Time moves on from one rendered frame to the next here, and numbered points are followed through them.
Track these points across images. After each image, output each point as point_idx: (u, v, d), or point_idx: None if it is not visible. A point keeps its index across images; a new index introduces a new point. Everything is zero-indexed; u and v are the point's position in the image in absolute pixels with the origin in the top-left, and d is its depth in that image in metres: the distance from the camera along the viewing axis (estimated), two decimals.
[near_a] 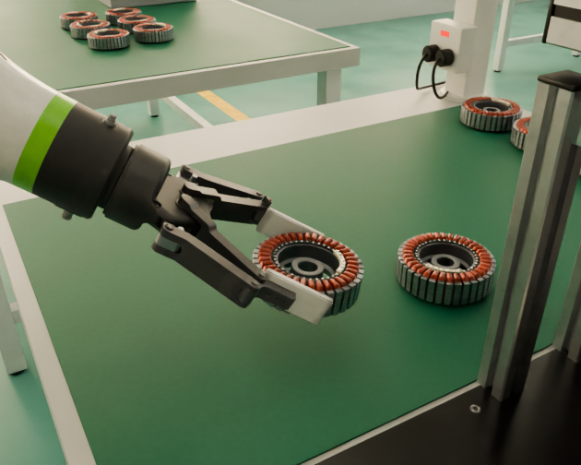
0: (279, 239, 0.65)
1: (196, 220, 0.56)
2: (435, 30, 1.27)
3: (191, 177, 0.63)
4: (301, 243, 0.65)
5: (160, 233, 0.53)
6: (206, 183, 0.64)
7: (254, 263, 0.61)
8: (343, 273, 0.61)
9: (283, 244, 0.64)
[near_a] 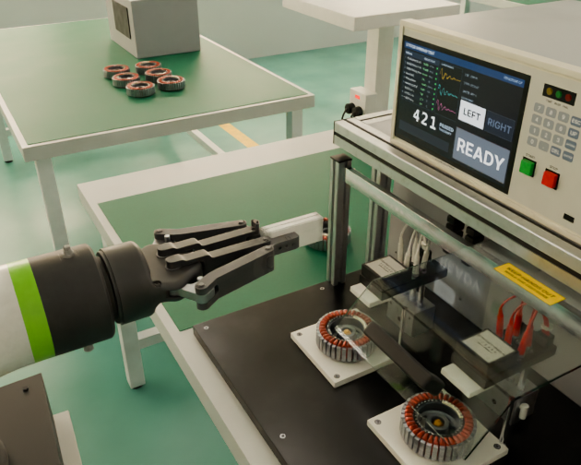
0: (324, 322, 1.12)
1: (196, 261, 0.60)
2: (352, 94, 2.02)
3: (164, 238, 0.65)
4: (334, 319, 1.13)
5: (201, 295, 0.57)
6: (181, 237, 0.65)
7: (326, 342, 1.08)
8: None
9: (327, 324, 1.12)
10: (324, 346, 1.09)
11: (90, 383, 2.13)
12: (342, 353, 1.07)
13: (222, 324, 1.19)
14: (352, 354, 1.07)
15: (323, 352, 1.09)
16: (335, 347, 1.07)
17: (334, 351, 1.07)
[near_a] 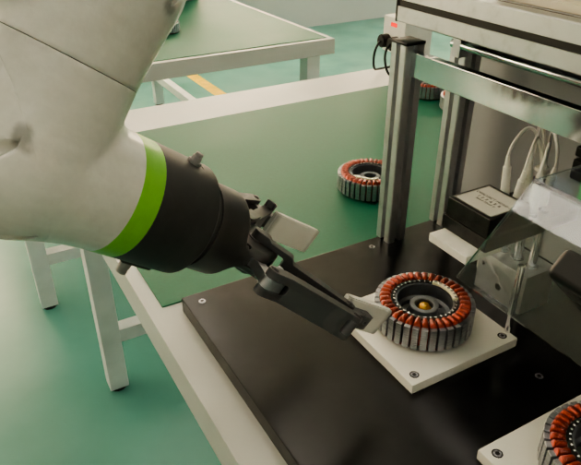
0: (387, 291, 0.71)
1: (278, 254, 0.53)
2: (387, 22, 1.61)
3: None
4: (401, 286, 0.72)
5: (267, 277, 0.49)
6: None
7: (394, 321, 0.67)
8: (460, 298, 0.70)
9: (393, 292, 0.71)
10: (390, 327, 0.68)
11: (61, 384, 1.73)
12: (421, 338, 0.66)
13: (227, 295, 0.79)
14: (437, 339, 0.67)
15: (388, 337, 0.69)
16: (409, 327, 0.66)
17: (408, 335, 0.67)
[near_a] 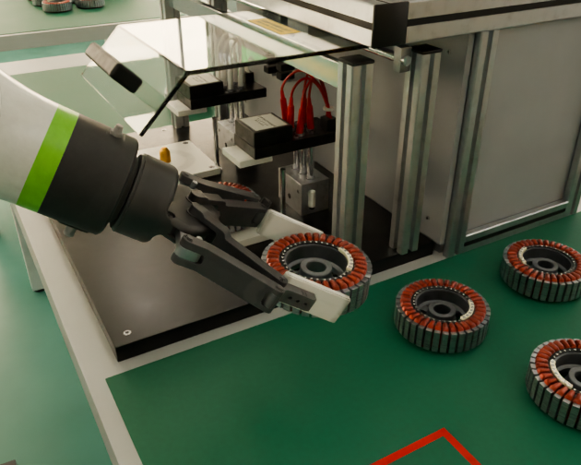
0: (283, 243, 0.65)
1: (210, 228, 0.55)
2: None
3: (191, 184, 0.62)
4: (304, 244, 0.65)
5: (180, 244, 0.52)
6: (206, 188, 0.63)
7: None
8: (353, 269, 0.61)
9: (288, 246, 0.65)
10: None
11: None
12: None
13: None
14: None
15: None
16: None
17: None
